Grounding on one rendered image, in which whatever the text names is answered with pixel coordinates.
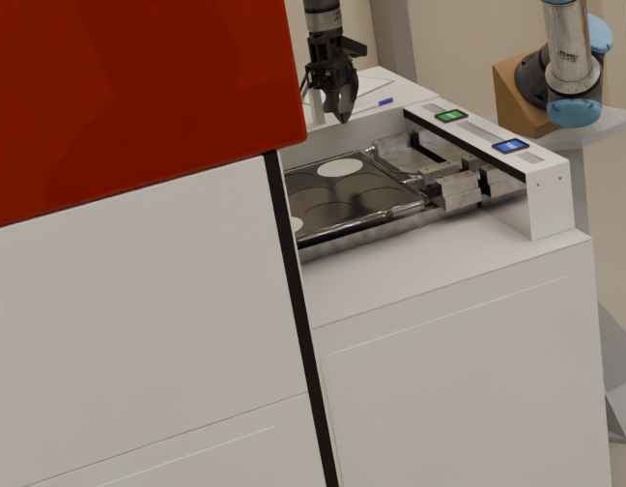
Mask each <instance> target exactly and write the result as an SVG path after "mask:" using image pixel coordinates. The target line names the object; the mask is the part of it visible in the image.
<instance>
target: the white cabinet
mask: <svg viewBox="0 0 626 487"><path fill-rule="evenodd" d="M312 331H313V336H314V342H315V347H316V352H317V358H318V362H319V368H320V373H321V378H322V384H323V389H324V395H325V399H326V405H327V414H328V420H329V425H330V431H331V436H332V440H333V446H334V451H335V457H336V462H337V468H338V472H339V477H340V483H341V487H612V477H611V465H610V453H609V440H608V427H607V416H606V403H605V391H604V379H603V366H602V354H601V342H600V330H599V317H598V304H597V293H596V280H595V268H594V256H593V243H592V240H591V241H588V242H585V243H580V244H577V245H574V246H570V247H567V248H564V249H561V250H559V251H556V252H553V253H550V254H547V255H543V256H540V257H537V258H534V259H531V260H528V261H525V262H523V263H520V264H517V265H513V266H510V267H507V268H504V269H501V270H498V271H495V272H490V273H486V274H483V275H480V276H478V277H475V278H472V279H469V280H466V281H463V282H460V283H456V284H453V285H450V286H447V287H444V288H441V289H439V290H436V291H433V292H429V293H426V294H423V295H420V296H417V297H414V298H411V299H408V300H405V301H399V302H396V303H394V304H391V305H388V306H385V307H382V308H379V309H376V310H372V311H369V312H366V313H363V314H360V315H357V316H355V317H352V318H349V319H345V320H342V321H339V322H336V323H333V324H330V325H327V326H324V327H321V328H318V329H313V330H312Z"/></svg>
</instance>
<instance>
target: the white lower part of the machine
mask: <svg viewBox="0 0 626 487"><path fill-rule="evenodd" d="M24 487H341V483H340V477H339V472H338V468H337V462H336V457H335V451H334V446H333V440H332V436H331V431H330V425H329V420H328V414H327V405H326V399H325V395H324V389H323V386H321V387H319V388H316V389H313V390H310V391H306V392H303V393H300V394H297V395H294V396H291V397H288V398H285V399H282V400H280V401H277V402H274V403H271V404H268V405H266V406H263V407H260V408H257V409H254V410H251V411H248V412H245V413H242V414H239V415H234V416H231V417H228V418H225V419H222V420H220V421H217V422H214V423H211V424H208V425H205V426H202V427H199V428H196V429H193V430H190V431H187V432H184V433H182V434H179V435H176V436H173V437H170V438H167V439H164V440H161V441H158V442H156V443H153V444H148V445H145V446H142V447H139V448H136V449H134V450H131V451H128V452H125V453H122V454H119V455H116V456H113V457H110V458H107V459H104V460H101V461H98V462H96V463H93V464H90V465H87V466H84V467H81V468H78V469H75V470H72V471H69V472H66V473H61V474H58V475H55V476H52V477H50V478H47V479H44V480H41V481H38V482H35V483H32V484H30V485H27V486H24Z"/></svg>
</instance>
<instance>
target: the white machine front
mask: <svg viewBox="0 0 626 487"><path fill-rule="evenodd" d="M262 156H263V157H264V161H265V165H266V170H267V176H268V181H269V186H270V196H271V201H272V205H273V210H274V216H275V221H276V226H277V232H278V237H279V241H280V246H281V252H282V257H283V262H284V267H285V273H286V277H287V282H288V287H289V293H290V298H291V303H292V307H293V313H294V318H295V323H296V328H297V334H298V339H299V347H300V353H301V358H302V363H303V368H304V374H305V379H306V383H307V388H308V391H310V390H313V389H316V388H319V387H321V386H322V385H323V384H322V378H321V373H320V368H319V362H318V358H317V352H316V347H315V342H314V336H313V331H312V326H311V321H310V315H309V310H308V305H307V300H306V295H305V289H304V284H303V279H302V273H301V268H300V262H299V253H298V248H297V243H296V237H295V232H294V226H293V221H292V217H291V211H290V206H289V200H288V195H287V189H286V185H285V182H284V181H285V180H284V174H283V169H282V163H281V158H280V154H279V152H278V151H277V150H275V151H272V152H268V153H265V154H262Z"/></svg>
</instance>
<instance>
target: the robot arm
mask: <svg viewBox="0 0 626 487"><path fill-rule="evenodd" d="M540 1H541V2H542V4H543V11H544V17H545V25H546V32H547V39H548V41H547V42H546V43H545V44H544V45H543V47H542V48H540V49H538V50H536V51H534V52H531V53H529V54H528V55H527V56H525V57H524V58H523V59H522V60H521V61H520V63H519V64H518V65H517V67H516V69H515V72H514V79H515V84H516V87H517V89H518V91H519V92H520V94H521V95H522V97H523V98H524V99H525V100H526V101H527V102H529V103H530V104H531V105H533V106H534V107H536V108H539V109H541V110H544V111H547V115H548V117H549V119H550V120H551V121H552V122H553V123H555V124H557V125H560V126H562V127H567V128H582V127H587V126H589V125H591V124H593V123H595V122H596V121H598V119H599V118H600V116H601V110H602V108H603V105H602V93H603V69H604V57H605V54H606V53H607V52H609V51H610V50H611V48H612V45H613V34H612V30H611V29H610V27H609V26H608V25H607V24H606V23H605V22H604V21H603V20H602V19H601V18H599V17H598V16H596V15H594V14H590V13H588V12H587V6H586V0H540ZM302 2H303V7H304V15H305V21H306V27H307V30H308V31H309V37H308V38H307V43H308V48H309V54H310V60H311V62H310V63H308V64H306V65H305V66H304V67H305V73H306V79H307V85H308V89H311V88H312V87H313V89H314V90H322V91H323V92H324V93H325V95H326V99H325V101H324V103H323V111H324V112H325V113H332V112H333V114H334V116H335V117H336V119H337V120H338V121H339V122H340V123H341V124H346V123H347V122H348V120H349V119H350V117H351V115H352V112H353V109H354V105H355V101H356V96H357V92H358V87H359V81H358V76H357V73H356V69H354V65H353V63H352V61H353V59H352V58H354V59H355V58H358V57H363V56H367V45H365V44H363V43H359V42H357V41H354V40H352V39H350V38H347V37H345V36H342V34H343V27H342V26H341V25H342V24H343V22H342V13H341V10H340V1H339V0H302ZM350 57H351V58H350ZM308 71H310V73H311V79H312V82H310V83H309V78H308ZM339 94H340V95H341V99H340V98H339Z"/></svg>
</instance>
